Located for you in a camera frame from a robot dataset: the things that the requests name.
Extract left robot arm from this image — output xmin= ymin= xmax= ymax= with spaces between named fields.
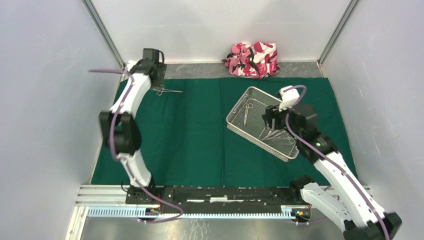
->
xmin=99 ymin=48 xmax=166 ymax=204

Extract pink camouflage cloth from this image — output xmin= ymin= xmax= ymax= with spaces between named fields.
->
xmin=220 ymin=41 xmax=280 ymax=79

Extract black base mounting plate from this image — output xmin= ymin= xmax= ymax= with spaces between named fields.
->
xmin=125 ymin=185 xmax=308 ymax=215

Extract surgical forceps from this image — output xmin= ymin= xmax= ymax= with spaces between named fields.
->
xmin=154 ymin=84 xmax=183 ymax=96

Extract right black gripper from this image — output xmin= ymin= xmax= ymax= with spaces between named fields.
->
xmin=261 ymin=100 xmax=301 ymax=140

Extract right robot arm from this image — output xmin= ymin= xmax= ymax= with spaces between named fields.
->
xmin=262 ymin=103 xmax=402 ymax=240

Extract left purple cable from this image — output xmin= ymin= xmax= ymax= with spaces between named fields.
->
xmin=88 ymin=67 xmax=184 ymax=224

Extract wire mesh instrument tray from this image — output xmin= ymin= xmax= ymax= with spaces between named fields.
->
xmin=226 ymin=84 xmax=307 ymax=162

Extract surgical scissors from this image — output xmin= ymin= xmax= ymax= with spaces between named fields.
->
xmin=243 ymin=103 xmax=253 ymax=126

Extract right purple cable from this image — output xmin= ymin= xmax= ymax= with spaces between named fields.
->
xmin=281 ymin=84 xmax=392 ymax=240

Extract purple cable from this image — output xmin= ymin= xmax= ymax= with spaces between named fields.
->
xmin=88 ymin=67 xmax=184 ymax=224
xmin=281 ymin=84 xmax=392 ymax=240

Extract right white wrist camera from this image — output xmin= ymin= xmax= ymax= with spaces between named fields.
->
xmin=277 ymin=85 xmax=301 ymax=112

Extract aluminium frame rail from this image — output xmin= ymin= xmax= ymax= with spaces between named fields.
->
xmin=76 ymin=185 xmax=310 ymax=220

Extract green surgical drape cloth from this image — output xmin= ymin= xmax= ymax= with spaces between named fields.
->
xmin=91 ymin=76 xmax=359 ymax=187

